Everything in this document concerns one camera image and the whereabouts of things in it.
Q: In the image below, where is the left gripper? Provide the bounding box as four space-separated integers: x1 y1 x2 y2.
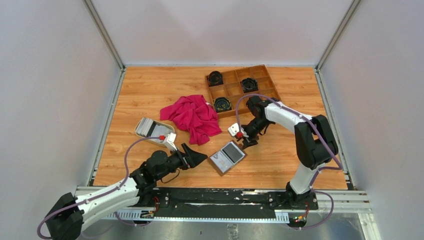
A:
155 142 207 181

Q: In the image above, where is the black credit card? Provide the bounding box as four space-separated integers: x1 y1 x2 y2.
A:
222 141 246 165

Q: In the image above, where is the white patterned credit card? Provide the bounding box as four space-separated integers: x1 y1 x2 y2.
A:
210 151 233 174

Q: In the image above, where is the brown leather card holder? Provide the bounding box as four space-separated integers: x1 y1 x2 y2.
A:
208 140 247 176

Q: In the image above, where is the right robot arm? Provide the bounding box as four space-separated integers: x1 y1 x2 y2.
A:
235 94 343 209

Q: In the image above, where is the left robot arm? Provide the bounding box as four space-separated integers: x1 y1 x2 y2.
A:
37 143 208 240

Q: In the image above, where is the beige oval card box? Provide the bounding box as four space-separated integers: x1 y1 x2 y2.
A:
134 117 177 148

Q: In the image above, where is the magenta cloth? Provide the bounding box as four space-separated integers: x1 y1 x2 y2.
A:
160 94 222 146

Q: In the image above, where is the black coiled belt bottom-left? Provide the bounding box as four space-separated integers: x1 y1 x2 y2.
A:
213 97 232 113

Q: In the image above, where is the black coiled belt centre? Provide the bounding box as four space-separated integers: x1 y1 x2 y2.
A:
240 77 259 93

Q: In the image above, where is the wooden compartment tray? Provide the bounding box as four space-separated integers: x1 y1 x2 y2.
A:
204 65 280 119

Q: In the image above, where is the black coiled belt top-left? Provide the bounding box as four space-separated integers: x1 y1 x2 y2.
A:
207 70 224 87

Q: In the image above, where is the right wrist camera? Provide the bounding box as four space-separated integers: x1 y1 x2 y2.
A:
227 123 248 139

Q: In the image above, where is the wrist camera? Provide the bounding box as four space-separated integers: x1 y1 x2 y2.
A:
227 123 248 139
159 132 178 152

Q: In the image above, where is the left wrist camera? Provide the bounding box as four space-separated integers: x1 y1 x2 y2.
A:
159 132 178 152

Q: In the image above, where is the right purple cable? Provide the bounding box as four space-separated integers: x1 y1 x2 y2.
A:
235 94 344 231

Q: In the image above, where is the purple cable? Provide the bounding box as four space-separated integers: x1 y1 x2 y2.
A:
36 136 163 240
235 94 344 231

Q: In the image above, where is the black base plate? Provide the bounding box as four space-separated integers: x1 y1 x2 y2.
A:
134 187 319 219

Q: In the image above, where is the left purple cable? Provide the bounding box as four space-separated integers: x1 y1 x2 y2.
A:
36 136 163 240

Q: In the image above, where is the aluminium frame rail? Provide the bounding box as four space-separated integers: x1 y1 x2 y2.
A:
59 185 379 240

